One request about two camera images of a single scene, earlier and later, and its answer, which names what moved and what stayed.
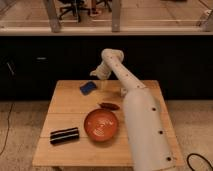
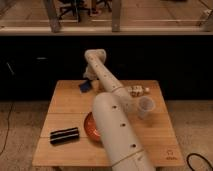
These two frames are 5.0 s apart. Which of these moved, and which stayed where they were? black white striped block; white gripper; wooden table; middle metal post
Moved: white gripper
Stayed: black white striped block; wooden table; middle metal post
